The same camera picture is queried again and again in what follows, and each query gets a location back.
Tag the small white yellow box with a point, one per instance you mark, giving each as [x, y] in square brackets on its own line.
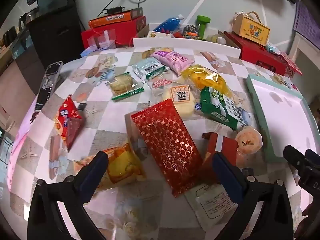
[158, 35]

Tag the clear plastic ball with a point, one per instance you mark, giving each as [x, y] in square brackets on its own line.
[217, 39]

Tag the red patterned box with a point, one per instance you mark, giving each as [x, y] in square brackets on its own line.
[291, 65]

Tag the colourful dark pouch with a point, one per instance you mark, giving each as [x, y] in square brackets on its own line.
[191, 32]

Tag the clear plastic box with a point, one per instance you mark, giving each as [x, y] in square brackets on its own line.
[101, 40]

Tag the purple plastic basket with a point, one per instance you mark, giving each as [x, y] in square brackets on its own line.
[307, 20]

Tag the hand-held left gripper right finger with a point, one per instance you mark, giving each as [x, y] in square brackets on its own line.
[227, 177]

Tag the red gold patterned packet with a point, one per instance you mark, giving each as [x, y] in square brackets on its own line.
[167, 145]

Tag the white labelled packet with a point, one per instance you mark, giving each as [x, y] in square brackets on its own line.
[212, 205]

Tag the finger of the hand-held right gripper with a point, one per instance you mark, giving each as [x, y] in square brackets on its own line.
[314, 157]
[303, 170]

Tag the black kettle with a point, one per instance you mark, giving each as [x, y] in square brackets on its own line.
[28, 17]

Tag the large red gift box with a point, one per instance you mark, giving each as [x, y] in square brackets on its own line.
[125, 33]

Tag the clear yellow snack packet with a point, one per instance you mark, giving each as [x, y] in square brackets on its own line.
[205, 78]

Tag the red box with white stripe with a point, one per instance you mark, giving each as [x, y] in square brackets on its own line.
[222, 147]

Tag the round orange cake packet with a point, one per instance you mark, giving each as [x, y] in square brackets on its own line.
[248, 141]

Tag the teal tray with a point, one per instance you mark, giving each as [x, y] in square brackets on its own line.
[280, 115]

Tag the pink snack packet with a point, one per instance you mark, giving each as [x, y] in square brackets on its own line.
[173, 60]

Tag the green striped cookie packet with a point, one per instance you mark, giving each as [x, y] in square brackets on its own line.
[122, 85]

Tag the person's right hand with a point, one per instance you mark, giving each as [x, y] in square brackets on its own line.
[308, 220]

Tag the orange black box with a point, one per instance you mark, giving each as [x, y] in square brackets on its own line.
[112, 18]

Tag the green dumbbell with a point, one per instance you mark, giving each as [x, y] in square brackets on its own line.
[203, 23]

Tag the small black square object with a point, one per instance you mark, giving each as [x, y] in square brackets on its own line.
[81, 106]

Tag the brown cardboard box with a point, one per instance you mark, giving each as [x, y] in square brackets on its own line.
[142, 32]

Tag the orange yellow bread packet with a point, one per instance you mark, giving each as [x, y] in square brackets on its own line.
[122, 165]

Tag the light teal snack packet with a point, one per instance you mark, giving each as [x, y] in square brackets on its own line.
[148, 68]

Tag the black power adapter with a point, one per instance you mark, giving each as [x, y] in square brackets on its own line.
[115, 10]

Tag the blue pouch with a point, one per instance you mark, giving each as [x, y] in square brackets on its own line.
[167, 23]

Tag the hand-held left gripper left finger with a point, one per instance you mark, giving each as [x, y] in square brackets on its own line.
[93, 173]

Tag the black cabinet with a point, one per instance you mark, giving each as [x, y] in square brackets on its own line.
[57, 37]

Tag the red peanut snack packet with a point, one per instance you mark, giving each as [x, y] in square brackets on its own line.
[70, 122]

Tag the white round cake packet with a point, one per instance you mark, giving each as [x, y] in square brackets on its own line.
[185, 102]

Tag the light blue mask pack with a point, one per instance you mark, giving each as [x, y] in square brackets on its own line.
[273, 49]

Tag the green white snack packet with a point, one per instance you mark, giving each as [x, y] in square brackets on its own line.
[222, 110]

